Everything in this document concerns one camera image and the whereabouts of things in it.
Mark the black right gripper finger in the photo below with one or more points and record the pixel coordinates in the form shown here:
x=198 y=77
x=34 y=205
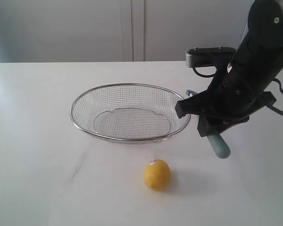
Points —
x=208 y=126
x=196 y=103

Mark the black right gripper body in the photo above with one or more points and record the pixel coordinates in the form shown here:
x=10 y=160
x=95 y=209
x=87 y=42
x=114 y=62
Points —
x=238 y=88

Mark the teal handled vegetable peeler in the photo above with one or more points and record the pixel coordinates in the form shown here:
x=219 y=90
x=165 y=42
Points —
x=218 y=144

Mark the yellow lemon with sticker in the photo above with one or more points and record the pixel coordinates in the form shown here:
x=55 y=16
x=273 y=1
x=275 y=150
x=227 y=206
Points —
x=157 y=175

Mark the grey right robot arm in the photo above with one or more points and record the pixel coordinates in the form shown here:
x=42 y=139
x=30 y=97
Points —
x=264 y=36

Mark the oval metal mesh basket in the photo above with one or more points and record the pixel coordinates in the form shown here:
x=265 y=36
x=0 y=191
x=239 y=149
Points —
x=128 y=113

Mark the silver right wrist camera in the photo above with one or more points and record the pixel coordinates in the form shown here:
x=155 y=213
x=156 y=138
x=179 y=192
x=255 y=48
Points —
x=205 y=57

